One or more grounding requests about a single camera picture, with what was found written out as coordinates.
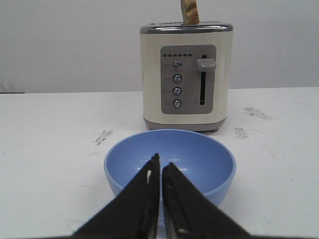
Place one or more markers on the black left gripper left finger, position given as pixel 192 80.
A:
pixel 133 214

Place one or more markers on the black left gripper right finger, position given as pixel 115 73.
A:
pixel 189 215

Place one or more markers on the blue bowl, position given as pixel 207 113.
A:
pixel 206 163

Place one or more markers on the cream two-slot toaster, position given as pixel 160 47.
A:
pixel 185 74

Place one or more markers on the toast slice in toaster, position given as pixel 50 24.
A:
pixel 189 12

